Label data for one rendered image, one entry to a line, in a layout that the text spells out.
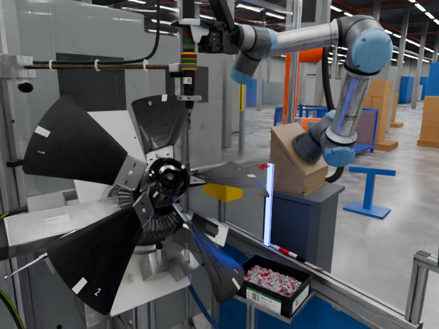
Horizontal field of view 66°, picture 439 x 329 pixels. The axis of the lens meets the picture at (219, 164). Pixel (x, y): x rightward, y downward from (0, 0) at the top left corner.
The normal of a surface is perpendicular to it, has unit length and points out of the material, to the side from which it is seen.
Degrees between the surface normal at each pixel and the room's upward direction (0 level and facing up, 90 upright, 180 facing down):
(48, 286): 90
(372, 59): 112
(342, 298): 90
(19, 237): 50
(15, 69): 90
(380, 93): 90
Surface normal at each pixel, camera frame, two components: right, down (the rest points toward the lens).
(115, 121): 0.47, -0.47
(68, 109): 0.27, -0.12
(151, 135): -0.33, -0.47
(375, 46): -0.07, 0.60
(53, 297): 0.61, 0.19
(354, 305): -0.80, 0.13
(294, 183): -0.63, 0.18
